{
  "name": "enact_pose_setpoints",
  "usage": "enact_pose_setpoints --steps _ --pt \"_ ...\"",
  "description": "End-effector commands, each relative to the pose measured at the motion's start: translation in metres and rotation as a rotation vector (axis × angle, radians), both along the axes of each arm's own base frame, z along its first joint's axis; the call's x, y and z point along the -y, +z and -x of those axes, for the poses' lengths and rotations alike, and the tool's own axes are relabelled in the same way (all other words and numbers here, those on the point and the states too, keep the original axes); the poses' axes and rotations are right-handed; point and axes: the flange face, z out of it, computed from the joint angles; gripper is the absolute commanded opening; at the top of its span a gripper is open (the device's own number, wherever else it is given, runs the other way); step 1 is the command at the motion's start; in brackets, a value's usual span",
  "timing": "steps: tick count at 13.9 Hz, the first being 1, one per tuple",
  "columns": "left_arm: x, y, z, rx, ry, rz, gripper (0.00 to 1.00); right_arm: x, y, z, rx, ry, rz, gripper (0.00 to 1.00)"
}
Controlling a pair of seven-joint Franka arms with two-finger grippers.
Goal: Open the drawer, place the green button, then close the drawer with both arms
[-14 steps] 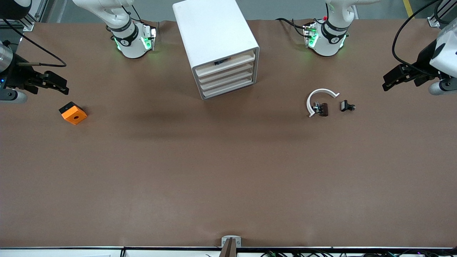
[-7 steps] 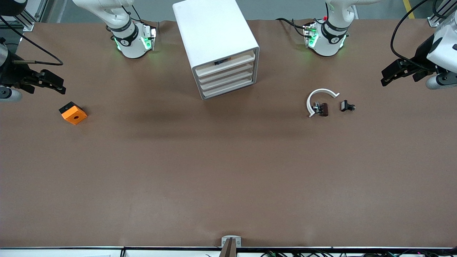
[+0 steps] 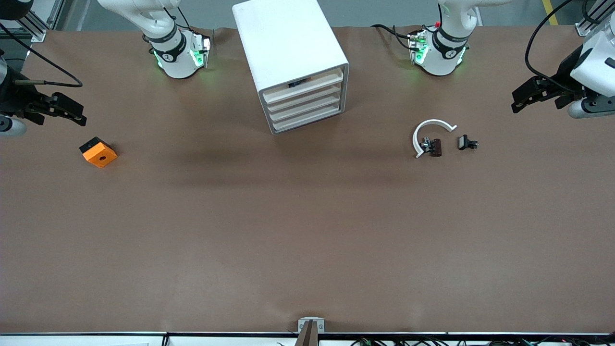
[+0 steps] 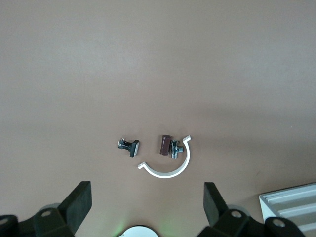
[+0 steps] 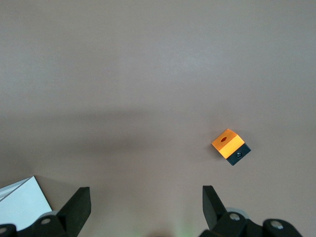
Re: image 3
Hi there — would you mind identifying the black cable bundle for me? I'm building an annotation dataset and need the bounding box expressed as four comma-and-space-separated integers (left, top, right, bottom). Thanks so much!
351, 336, 615, 346

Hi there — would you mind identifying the aluminium frame profile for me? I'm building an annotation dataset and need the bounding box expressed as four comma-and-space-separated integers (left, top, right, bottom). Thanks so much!
575, 0, 615, 37
19, 0, 65, 43

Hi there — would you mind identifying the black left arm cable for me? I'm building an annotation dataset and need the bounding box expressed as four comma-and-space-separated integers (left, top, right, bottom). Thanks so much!
525, 0, 577, 91

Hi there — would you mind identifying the white curved plastic piece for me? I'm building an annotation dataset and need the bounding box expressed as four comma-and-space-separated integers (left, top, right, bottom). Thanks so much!
413, 119, 457, 159

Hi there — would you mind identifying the grey metal edge bracket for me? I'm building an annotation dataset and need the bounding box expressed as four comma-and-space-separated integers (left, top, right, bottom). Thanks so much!
298, 317, 325, 333

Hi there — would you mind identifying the orange and black button box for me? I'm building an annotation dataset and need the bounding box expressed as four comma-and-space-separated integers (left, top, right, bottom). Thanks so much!
79, 137, 118, 169

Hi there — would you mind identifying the dark brown switch component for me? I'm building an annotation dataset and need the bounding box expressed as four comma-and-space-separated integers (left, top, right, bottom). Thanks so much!
420, 137, 443, 158

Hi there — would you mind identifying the brown table mat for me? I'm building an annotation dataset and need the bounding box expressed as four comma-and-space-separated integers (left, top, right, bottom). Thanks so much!
0, 25, 615, 334

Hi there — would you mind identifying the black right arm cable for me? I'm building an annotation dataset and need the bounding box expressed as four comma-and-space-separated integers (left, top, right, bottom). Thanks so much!
0, 23, 83, 88

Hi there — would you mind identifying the black cable at arm base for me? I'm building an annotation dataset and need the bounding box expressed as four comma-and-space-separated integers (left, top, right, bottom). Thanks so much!
371, 23, 415, 49

